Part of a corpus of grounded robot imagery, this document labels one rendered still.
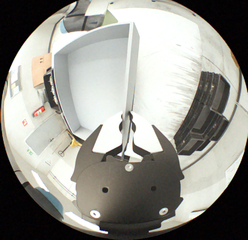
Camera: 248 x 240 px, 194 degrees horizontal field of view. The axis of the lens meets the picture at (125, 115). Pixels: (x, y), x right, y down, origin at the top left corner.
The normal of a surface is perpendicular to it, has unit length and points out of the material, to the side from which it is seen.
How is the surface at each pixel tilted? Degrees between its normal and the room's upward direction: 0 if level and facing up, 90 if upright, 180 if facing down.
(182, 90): 0
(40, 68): 79
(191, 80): 0
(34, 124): 90
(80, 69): 2
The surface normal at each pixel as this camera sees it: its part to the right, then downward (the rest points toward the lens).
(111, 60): -0.31, 0.51
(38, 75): 0.89, 0.29
